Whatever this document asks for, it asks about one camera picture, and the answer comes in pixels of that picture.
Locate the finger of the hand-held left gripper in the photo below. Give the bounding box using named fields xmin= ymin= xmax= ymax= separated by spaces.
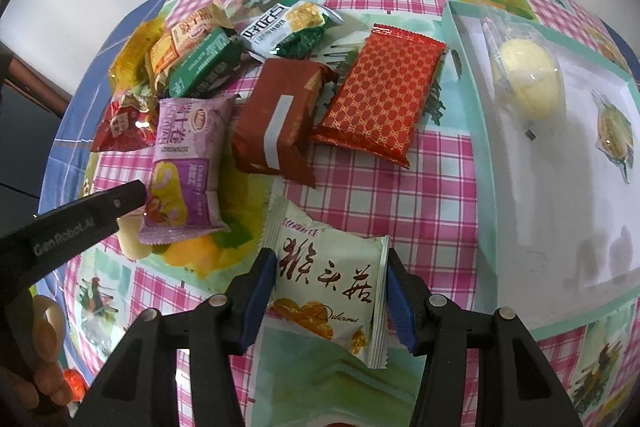
xmin=82 ymin=181 xmax=149 ymax=233

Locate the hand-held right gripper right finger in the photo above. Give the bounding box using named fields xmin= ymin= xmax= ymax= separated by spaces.
xmin=382 ymin=247 xmax=583 ymax=427

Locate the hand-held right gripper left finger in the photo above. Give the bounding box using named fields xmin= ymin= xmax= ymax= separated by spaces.
xmin=85 ymin=247 xmax=278 ymax=427

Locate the purple snack packet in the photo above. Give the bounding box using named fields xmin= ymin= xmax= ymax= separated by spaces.
xmin=139 ymin=94 xmax=236 ymax=245

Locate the yellow snack packet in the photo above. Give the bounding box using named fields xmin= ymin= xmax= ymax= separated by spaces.
xmin=110 ymin=19 xmax=166 ymax=108

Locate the clear plastic bin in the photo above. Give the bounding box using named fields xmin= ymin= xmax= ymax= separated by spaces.
xmin=442 ymin=1 xmax=640 ymax=343

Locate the brown snack packet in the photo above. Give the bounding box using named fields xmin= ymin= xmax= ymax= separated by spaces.
xmin=231 ymin=58 xmax=341 ymax=186

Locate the orange snack packet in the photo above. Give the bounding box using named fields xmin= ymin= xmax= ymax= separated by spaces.
xmin=147 ymin=0 xmax=236 ymax=78

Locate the red gold patterned snack packet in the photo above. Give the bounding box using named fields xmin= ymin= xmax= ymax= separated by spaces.
xmin=310 ymin=24 xmax=447 ymax=168

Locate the white and green snack packet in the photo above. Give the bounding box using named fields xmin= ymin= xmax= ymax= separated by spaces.
xmin=235 ymin=0 xmax=346 ymax=62

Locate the person's left hand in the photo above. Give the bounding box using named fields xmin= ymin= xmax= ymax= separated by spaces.
xmin=0 ymin=296 xmax=76 ymax=410

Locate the pink checkered fruit print tablecloth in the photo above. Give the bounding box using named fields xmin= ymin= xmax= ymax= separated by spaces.
xmin=65 ymin=0 xmax=640 ymax=427

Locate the dark furniture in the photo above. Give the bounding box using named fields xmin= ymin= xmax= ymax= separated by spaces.
xmin=0 ymin=39 xmax=76 ymax=228

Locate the small orange wrapper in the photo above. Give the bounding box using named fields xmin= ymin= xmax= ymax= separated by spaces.
xmin=62 ymin=369 xmax=88 ymax=403

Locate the clear packet with yellow cake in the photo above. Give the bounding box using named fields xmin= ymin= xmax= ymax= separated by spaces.
xmin=482 ymin=19 xmax=566 ymax=140

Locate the small clear pastry packet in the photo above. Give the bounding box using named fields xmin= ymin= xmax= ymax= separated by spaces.
xmin=592 ymin=89 xmax=633 ymax=182

